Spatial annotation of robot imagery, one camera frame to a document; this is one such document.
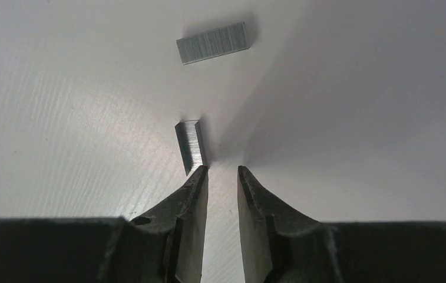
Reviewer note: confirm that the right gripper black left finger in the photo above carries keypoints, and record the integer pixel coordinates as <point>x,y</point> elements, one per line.
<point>164,244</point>

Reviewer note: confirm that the silver staple strip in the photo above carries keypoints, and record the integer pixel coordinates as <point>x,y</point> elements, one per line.
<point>214,43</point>
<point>190,140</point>

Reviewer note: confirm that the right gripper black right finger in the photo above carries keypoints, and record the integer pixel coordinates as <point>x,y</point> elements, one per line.
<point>280,244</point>

